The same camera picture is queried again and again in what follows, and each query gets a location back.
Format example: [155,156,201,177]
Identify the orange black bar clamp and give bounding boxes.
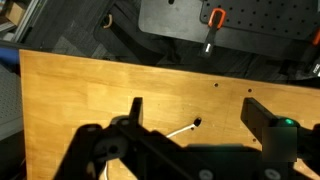
[201,8,226,58]

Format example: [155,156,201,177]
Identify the cardboard box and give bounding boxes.
[5,0,27,26]

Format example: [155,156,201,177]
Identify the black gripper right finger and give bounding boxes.
[240,97,320,180]

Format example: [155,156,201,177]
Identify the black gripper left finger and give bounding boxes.
[54,97,214,180]

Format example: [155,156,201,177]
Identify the white braided cord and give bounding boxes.
[102,123,197,180]

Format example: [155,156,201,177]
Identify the black perforated breadboard plate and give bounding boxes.
[200,0,320,40]

